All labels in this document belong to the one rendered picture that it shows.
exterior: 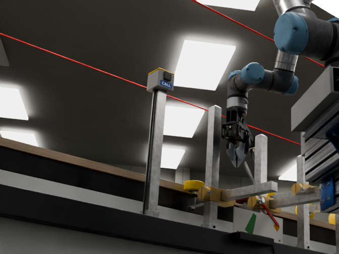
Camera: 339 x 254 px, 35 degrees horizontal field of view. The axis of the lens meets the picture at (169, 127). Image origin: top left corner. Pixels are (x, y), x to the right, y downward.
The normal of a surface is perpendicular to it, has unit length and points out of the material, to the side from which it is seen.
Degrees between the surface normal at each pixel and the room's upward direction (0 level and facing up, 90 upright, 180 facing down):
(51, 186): 90
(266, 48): 180
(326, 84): 90
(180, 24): 180
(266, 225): 90
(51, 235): 90
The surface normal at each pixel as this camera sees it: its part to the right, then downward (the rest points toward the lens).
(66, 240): 0.60, -0.24
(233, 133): -0.54, -0.33
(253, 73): 0.29, -0.31
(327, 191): -0.99, -0.11
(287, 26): -0.93, -0.07
